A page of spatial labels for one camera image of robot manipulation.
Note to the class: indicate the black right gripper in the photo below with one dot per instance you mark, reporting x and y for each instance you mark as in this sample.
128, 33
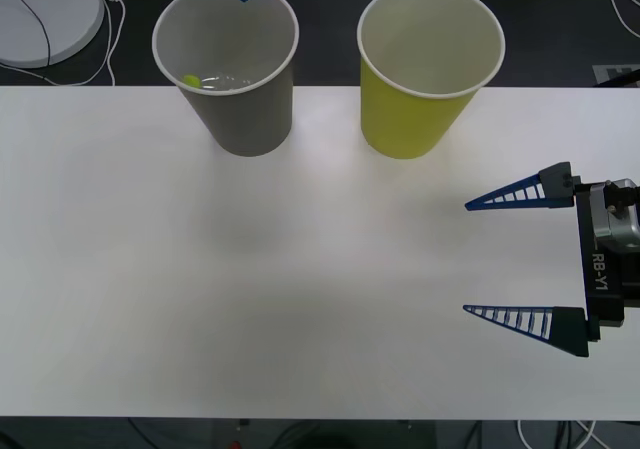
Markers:
605, 289

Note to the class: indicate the clear bottle with green cap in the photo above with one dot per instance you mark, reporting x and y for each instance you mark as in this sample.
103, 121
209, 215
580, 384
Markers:
191, 80

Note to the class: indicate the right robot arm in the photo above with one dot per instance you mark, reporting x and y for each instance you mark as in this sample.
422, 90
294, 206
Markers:
620, 229

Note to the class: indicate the grey plastic waste bin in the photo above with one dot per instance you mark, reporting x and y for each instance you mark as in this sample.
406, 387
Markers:
250, 119

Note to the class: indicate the round pale grey disc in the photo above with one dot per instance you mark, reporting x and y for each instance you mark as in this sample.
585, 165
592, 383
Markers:
75, 14

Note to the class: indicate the grey floor marker plate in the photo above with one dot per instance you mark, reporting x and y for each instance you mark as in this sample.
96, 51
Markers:
617, 75

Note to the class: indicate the yellow-green plastic waste bin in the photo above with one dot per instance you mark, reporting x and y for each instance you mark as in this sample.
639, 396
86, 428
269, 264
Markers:
400, 124

